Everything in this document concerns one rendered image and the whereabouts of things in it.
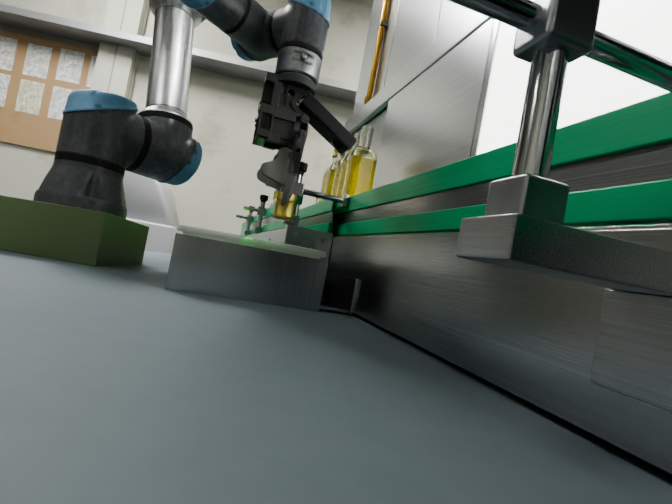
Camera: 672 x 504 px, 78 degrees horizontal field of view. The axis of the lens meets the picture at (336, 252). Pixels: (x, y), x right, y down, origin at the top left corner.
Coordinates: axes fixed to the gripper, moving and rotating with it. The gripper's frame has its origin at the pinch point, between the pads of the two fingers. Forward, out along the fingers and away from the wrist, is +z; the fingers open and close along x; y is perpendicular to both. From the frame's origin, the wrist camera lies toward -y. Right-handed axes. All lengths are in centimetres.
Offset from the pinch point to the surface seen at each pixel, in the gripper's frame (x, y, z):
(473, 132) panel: 6.0, -30.0, -18.4
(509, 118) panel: 15.0, -30.3, -18.4
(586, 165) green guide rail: 46.6, -14.1, -0.9
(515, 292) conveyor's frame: 44.0, -12.0, 9.1
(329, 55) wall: -329, -65, -195
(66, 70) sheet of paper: -371, 168, -123
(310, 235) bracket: -8.8, -7.4, 4.7
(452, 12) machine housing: -16, -33, -54
